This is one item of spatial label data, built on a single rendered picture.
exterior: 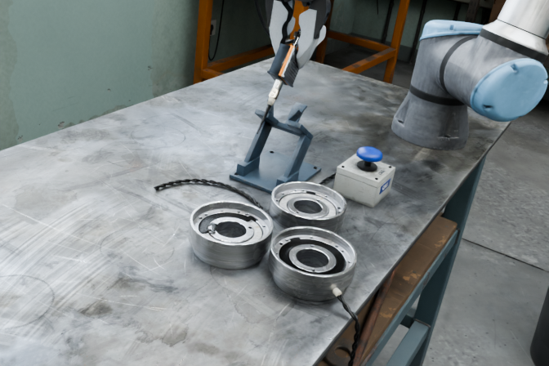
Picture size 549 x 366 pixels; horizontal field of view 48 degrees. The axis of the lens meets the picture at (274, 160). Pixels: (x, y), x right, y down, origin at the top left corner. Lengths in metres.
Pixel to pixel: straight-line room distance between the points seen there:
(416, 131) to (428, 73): 0.11
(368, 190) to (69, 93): 1.95
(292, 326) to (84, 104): 2.22
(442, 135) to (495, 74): 0.21
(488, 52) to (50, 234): 0.73
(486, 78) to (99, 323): 0.70
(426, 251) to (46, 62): 1.74
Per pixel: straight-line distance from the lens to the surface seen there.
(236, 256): 0.75
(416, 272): 1.30
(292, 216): 0.82
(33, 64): 2.58
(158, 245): 0.80
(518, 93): 1.09
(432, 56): 1.19
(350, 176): 0.95
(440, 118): 1.21
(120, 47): 2.89
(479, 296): 2.31
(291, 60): 0.90
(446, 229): 1.48
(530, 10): 1.10
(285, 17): 0.91
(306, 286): 0.72
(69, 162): 1.00
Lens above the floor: 1.25
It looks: 25 degrees down
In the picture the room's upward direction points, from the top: 8 degrees clockwise
